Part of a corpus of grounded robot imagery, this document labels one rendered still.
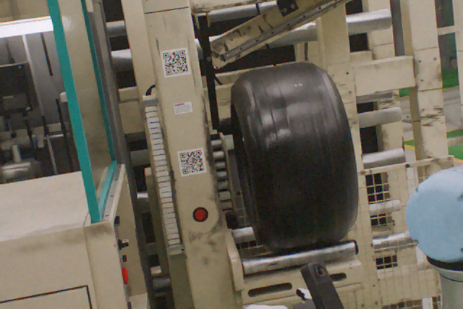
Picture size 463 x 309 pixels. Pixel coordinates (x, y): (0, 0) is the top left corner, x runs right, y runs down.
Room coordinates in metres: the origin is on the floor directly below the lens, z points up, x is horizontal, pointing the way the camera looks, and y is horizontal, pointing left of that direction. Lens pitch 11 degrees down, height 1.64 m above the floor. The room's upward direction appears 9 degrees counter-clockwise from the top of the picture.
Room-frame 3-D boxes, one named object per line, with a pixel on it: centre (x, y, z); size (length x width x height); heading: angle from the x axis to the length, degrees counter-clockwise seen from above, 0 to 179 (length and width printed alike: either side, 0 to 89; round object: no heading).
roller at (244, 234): (2.22, -0.11, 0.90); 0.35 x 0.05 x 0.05; 95
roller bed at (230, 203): (2.44, 0.14, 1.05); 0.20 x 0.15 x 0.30; 95
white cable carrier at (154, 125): (2.01, 0.22, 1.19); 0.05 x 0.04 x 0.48; 5
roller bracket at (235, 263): (2.07, 0.06, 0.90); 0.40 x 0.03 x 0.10; 5
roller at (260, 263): (1.94, -0.13, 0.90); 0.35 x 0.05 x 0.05; 95
